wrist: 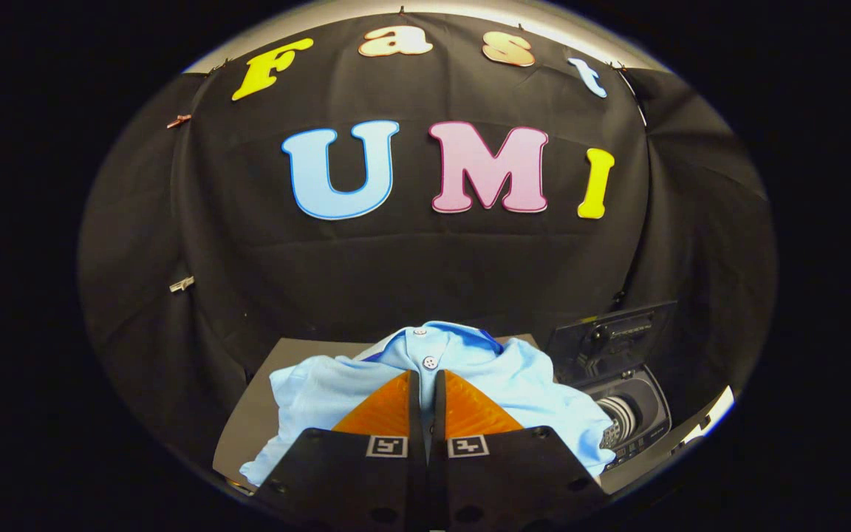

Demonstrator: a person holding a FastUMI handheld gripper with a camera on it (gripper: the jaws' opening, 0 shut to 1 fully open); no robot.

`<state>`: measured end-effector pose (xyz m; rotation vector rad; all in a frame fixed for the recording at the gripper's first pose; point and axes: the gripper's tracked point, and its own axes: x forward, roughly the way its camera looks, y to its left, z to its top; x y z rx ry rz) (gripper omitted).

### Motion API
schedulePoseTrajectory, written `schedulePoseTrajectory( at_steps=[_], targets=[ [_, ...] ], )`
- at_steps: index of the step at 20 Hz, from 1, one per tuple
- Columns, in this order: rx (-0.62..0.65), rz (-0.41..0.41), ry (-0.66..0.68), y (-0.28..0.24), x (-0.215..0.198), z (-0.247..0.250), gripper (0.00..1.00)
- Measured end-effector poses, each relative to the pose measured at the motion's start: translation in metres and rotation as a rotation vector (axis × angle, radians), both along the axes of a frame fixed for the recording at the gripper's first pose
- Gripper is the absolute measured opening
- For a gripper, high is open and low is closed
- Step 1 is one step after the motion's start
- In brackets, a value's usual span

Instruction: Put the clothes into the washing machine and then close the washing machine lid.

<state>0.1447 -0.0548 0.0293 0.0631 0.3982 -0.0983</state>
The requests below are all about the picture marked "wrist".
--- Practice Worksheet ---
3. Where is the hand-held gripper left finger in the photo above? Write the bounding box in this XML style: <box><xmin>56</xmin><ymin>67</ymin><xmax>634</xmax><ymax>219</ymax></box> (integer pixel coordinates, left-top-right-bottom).
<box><xmin>252</xmin><ymin>370</ymin><xmax>431</xmax><ymax>532</ymax></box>

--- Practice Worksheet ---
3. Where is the black backdrop cloth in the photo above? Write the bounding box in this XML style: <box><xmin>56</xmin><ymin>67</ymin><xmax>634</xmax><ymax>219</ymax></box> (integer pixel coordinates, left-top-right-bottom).
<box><xmin>78</xmin><ymin>11</ymin><xmax>777</xmax><ymax>474</ymax></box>

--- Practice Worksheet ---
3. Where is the dark washing machine lid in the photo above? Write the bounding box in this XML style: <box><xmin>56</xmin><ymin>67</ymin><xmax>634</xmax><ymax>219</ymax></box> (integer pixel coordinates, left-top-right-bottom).
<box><xmin>545</xmin><ymin>301</ymin><xmax>679</xmax><ymax>386</ymax></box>

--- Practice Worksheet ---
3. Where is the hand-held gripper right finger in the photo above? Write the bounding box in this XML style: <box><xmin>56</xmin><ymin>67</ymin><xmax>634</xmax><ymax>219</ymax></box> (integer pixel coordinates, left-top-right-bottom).
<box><xmin>431</xmin><ymin>370</ymin><xmax>612</xmax><ymax>532</ymax></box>

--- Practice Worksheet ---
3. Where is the light blue polo shirt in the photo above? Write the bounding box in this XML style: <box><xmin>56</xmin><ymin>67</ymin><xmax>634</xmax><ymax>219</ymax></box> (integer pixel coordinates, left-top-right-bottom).
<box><xmin>239</xmin><ymin>321</ymin><xmax>617</xmax><ymax>487</ymax></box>

